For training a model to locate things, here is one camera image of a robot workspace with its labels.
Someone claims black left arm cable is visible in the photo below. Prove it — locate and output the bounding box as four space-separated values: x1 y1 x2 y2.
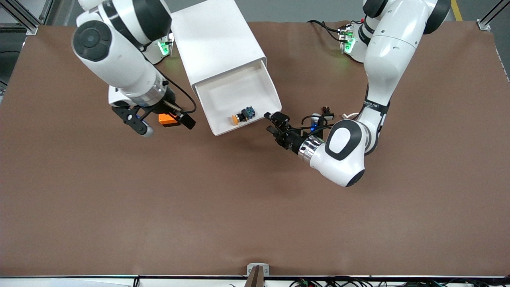
279 114 339 138

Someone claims white drawer cabinet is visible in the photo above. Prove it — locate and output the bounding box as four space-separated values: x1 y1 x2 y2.
171 0 267 90

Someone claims black arm base cable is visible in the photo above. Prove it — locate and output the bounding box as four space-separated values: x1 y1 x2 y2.
307 20 344 43

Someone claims orange box with hole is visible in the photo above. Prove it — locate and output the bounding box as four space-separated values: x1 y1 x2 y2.
158 113 180 128

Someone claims aluminium frame post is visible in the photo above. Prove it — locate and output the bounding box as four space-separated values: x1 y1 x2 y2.
477 0 510 31
0 0 54 35

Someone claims orange push button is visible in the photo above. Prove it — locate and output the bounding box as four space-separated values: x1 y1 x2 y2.
231 106 256 126

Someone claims white wide cabinet drawer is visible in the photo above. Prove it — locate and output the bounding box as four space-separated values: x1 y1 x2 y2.
192 60 282 137

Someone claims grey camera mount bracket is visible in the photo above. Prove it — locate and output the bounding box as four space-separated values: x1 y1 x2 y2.
247 263 270 287

